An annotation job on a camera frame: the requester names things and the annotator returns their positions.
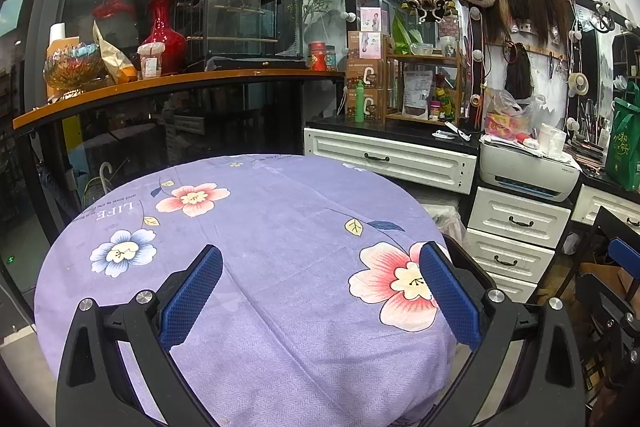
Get small colourful bottles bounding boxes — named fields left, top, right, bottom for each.
left=429, top=88, right=457, bottom=122

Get wooden desktop shelf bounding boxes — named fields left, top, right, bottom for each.
left=384, top=52, right=463, bottom=130

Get white lined waste bin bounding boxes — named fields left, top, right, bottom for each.
left=430, top=202, right=468, bottom=248

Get white three-drawer cabinet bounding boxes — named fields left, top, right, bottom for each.
left=465, top=187, right=573, bottom=305

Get green shopping bag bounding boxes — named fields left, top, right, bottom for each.
left=605, top=97, right=640, bottom=192

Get plastic bag of snacks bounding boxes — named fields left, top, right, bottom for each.
left=482, top=88, right=547, bottom=142

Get pink box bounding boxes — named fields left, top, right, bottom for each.
left=359, top=7, right=382, bottom=32

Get white plastic container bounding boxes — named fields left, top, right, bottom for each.
left=537, top=123, right=568, bottom=159

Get plastic cup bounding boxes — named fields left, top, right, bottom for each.
left=137, top=42, right=166, bottom=80

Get red jar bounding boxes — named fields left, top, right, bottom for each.
left=307, top=42, right=328, bottom=71

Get badminton racket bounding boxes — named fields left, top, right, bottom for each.
left=81, top=177, right=110, bottom=209

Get glass display case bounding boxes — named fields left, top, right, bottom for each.
left=172, top=0, right=306, bottom=72

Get brown product box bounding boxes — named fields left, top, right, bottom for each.
left=346, top=59, right=387, bottom=90
left=346, top=89, right=387, bottom=122
left=348, top=32, right=387, bottom=60

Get curved wooden counter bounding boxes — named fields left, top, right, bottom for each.
left=12, top=68, right=347, bottom=131

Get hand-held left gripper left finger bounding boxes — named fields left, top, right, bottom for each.
left=56, top=245, right=224, bottom=427

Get dark hair bundle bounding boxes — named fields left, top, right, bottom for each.
left=502, top=42, right=533, bottom=102

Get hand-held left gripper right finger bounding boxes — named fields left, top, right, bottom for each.
left=419, top=234, right=586, bottom=427

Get white and brown pouch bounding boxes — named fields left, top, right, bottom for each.
left=402, top=71, right=433, bottom=120

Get makeup brushes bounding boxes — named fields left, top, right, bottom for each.
left=575, top=102, right=613, bottom=168

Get red vase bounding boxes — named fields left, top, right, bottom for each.
left=139, top=0, right=188, bottom=76

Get white handheld device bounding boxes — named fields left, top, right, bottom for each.
left=434, top=122, right=473, bottom=142

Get gold glass bowl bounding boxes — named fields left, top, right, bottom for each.
left=43, top=43, right=106, bottom=94

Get white printer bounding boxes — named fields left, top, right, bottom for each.
left=479, top=141, right=581, bottom=202

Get yellow snack bag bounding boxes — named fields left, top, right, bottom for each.
left=92, top=21, right=138, bottom=84

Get purple floral tablecloth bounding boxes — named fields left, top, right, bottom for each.
left=34, top=153, right=458, bottom=427

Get green plastic bag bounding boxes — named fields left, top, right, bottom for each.
left=392, top=14, right=423, bottom=55

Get white narrow desk drawer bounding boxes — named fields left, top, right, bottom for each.
left=570, top=184, right=640, bottom=228

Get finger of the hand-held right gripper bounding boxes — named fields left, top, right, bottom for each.
left=606, top=237, right=640, bottom=279

